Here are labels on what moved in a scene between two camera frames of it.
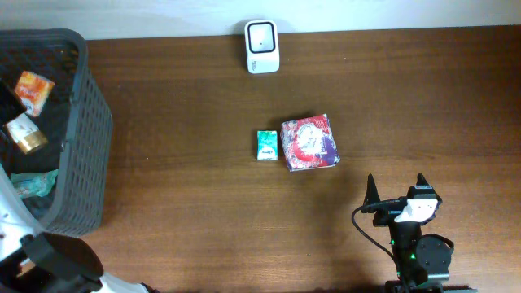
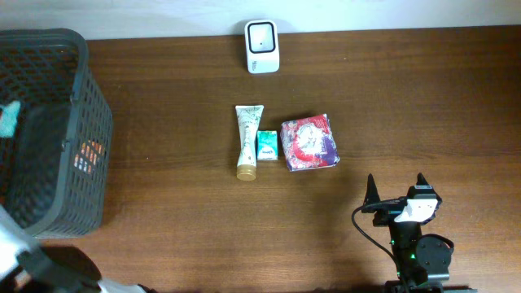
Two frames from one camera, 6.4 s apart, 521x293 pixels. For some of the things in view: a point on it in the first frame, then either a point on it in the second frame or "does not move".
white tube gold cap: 26,133 → 248,120
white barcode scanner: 261,38 does not move
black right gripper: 371,202 does not move
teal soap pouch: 34,183 → 9,118
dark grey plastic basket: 76,120 does not move
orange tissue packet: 32,89 → 86,159
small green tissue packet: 267,145 does not move
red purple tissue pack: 308,143 does not move
